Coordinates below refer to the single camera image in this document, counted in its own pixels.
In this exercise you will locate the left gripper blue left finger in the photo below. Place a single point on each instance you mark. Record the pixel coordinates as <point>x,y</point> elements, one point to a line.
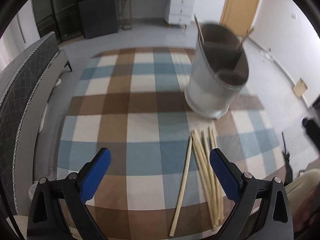
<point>46,219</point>

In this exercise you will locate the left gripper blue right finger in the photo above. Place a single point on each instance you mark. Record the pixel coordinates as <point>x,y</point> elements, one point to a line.
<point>273,221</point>

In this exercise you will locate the single pale wooden chopstick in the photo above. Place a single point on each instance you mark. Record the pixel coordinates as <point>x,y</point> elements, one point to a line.
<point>182,189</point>

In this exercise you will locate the pale chopstick in bundle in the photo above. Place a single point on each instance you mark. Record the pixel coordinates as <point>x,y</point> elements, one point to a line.
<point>201,161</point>

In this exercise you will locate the checkered blue brown rug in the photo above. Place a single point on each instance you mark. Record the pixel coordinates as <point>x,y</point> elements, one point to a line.
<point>131,101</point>

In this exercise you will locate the grey quilted sofa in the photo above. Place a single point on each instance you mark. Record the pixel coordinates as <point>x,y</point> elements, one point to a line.
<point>26,84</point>

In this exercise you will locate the white grey utensil holder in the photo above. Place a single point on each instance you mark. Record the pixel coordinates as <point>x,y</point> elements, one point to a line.
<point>219,71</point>

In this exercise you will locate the chopstick in holder right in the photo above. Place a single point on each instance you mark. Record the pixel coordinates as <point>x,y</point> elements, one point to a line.
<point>246,36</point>

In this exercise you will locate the dark glass cabinet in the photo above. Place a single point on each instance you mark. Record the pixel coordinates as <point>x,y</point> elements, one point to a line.
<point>60,16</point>

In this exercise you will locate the dark grey refrigerator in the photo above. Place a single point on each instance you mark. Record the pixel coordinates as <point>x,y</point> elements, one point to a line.
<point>98,17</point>

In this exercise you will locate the yellow wooden door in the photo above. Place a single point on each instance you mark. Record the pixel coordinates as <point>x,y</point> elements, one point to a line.
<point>238,15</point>

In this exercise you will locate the gold metal stool frame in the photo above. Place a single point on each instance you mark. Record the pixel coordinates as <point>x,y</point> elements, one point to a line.
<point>126,15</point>

